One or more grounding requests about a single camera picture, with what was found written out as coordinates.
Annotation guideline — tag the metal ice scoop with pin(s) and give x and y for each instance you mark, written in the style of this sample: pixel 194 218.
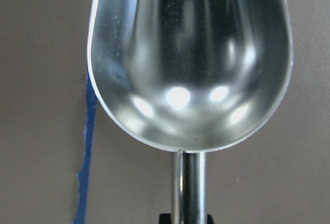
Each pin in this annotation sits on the metal ice scoop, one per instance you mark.
pixel 190 77

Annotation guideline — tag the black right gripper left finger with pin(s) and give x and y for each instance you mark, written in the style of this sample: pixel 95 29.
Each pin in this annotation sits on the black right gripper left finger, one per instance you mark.
pixel 165 218

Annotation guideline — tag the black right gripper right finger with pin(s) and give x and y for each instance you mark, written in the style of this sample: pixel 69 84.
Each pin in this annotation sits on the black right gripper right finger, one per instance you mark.
pixel 210 219

